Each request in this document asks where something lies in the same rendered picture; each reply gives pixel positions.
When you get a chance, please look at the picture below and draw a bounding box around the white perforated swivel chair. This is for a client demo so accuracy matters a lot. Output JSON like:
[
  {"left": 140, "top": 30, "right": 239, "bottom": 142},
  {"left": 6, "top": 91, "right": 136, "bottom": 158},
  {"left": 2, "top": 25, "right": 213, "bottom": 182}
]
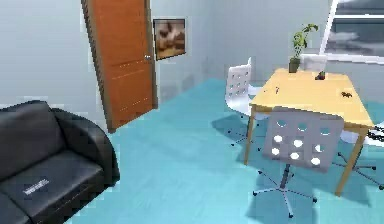
[
  {"left": 252, "top": 107, "right": 345, "bottom": 219},
  {"left": 331, "top": 121, "right": 384, "bottom": 191},
  {"left": 224, "top": 56, "right": 270, "bottom": 147}
]

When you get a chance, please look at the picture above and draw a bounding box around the orange wooden room door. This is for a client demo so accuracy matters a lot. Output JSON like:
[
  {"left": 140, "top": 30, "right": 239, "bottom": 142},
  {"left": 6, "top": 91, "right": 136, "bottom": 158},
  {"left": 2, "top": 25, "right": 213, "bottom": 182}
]
[{"left": 80, "top": 0, "right": 159, "bottom": 134}]

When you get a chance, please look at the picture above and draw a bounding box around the light wooden table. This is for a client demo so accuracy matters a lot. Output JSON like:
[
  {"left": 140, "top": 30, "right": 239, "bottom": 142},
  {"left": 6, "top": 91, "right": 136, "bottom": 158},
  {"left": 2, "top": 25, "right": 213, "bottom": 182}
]
[{"left": 243, "top": 67, "right": 375, "bottom": 197}]

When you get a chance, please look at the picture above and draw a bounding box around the green potted house plant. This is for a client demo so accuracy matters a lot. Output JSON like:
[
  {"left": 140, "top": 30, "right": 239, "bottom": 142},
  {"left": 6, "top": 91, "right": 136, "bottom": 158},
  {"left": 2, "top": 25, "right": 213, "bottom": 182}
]
[{"left": 288, "top": 23, "right": 319, "bottom": 74}]

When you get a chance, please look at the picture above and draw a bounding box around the black leather sofa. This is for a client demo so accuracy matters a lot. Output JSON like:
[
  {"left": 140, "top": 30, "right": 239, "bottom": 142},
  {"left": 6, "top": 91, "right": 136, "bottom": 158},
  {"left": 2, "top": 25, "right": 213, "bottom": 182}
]
[{"left": 0, "top": 100, "right": 121, "bottom": 224}]

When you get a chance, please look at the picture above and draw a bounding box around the white framed window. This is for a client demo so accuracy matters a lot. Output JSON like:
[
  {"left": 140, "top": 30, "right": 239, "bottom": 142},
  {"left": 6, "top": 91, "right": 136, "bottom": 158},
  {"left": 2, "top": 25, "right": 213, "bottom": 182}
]
[{"left": 318, "top": 0, "right": 384, "bottom": 65}]

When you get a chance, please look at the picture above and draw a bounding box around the framed brown wall picture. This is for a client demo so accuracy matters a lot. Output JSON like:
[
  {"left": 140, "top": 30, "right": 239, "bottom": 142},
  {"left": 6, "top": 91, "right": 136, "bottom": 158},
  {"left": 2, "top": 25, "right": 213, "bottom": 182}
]
[{"left": 152, "top": 17, "right": 187, "bottom": 62}]

